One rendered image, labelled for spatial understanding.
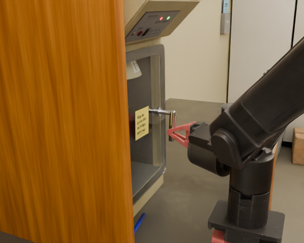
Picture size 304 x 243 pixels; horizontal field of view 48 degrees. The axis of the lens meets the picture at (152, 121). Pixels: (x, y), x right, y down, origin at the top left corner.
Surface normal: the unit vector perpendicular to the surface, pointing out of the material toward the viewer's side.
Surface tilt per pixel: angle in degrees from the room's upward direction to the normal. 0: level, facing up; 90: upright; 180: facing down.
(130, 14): 90
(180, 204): 0
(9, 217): 90
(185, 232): 0
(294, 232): 0
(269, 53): 90
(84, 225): 90
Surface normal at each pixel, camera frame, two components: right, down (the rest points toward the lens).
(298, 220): -0.03, -0.95
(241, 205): -0.60, 0.27
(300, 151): -0.37, 0.33
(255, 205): 0.05, 0.33
